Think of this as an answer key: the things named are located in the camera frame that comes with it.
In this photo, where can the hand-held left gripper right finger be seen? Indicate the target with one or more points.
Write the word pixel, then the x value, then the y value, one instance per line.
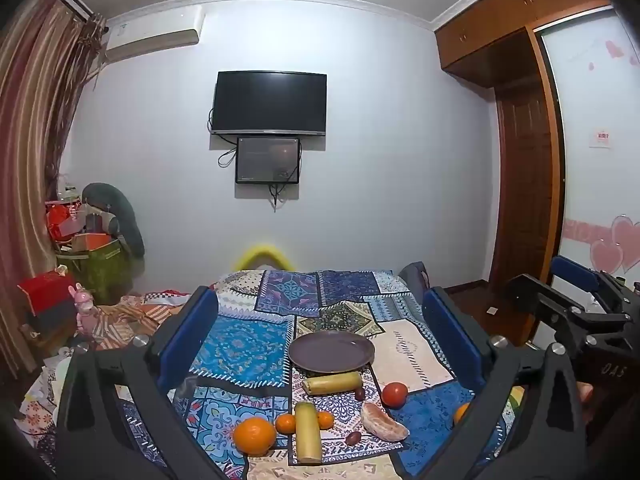
pixel 450 332

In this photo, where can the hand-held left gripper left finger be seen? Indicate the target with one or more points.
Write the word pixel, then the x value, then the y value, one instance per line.
pixel 200 322

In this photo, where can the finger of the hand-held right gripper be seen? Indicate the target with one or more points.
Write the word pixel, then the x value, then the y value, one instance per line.
pixel 582 274
pixel 545 302

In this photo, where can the orange with sticker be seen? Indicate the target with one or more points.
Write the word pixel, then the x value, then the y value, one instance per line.
pixel 461 414

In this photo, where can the red tomato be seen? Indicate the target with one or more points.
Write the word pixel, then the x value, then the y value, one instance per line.
pixel 395 394

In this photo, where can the dark round plate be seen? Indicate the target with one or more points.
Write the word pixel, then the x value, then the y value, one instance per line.
pixel 330 352

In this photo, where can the large orange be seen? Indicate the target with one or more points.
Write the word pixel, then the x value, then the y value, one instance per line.
pixel 254 436

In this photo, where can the green sugarcane piece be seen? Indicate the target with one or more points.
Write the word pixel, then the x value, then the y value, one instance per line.
pixel 332 383

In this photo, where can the pale yellow sugarcane piece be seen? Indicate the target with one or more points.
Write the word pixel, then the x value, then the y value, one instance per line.
pixel 307 432

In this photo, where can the blue patchwork blanket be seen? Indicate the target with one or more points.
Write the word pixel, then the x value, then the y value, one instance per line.
pixel 240 345

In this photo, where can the orange striped bedding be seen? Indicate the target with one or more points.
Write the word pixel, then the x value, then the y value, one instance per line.
pixel 135 312

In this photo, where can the dark grey pillow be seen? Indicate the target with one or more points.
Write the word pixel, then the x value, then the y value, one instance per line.
pixel 414 274

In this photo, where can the yellow curved headrest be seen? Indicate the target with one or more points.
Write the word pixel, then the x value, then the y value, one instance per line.
pixel 262 252

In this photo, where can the red jujube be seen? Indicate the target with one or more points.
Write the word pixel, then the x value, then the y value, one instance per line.
pixel 353 438
pixel 360 393

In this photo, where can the pink toy rabbit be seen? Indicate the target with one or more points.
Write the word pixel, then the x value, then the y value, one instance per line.
pixel 85 310

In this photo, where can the small tangerine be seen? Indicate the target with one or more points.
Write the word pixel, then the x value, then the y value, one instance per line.
pixel 326 420
pixel 286 423

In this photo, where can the grey plush cushion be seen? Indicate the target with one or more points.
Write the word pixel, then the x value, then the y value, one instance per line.
pixel 117 215

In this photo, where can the orange box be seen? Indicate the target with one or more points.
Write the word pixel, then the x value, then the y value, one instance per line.
pixel 90 241

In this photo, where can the red box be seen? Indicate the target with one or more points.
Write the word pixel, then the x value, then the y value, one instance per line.
pixel 45 287

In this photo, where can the red bag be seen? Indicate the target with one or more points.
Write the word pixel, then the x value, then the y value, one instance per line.
pixel 60 220

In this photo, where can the striped brown curtain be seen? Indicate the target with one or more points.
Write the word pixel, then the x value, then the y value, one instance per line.
pixel 30 135

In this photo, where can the wooden overhead cabinet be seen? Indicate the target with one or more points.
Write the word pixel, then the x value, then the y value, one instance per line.
pixel 495 25

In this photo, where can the white air conditioner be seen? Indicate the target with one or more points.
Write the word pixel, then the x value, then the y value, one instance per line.
pixel 150 32

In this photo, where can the small black wall monitor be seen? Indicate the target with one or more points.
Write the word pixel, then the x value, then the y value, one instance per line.
pixel 267 160

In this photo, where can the wall-mounted black television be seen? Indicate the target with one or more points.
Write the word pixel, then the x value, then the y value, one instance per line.
pixel 270 102

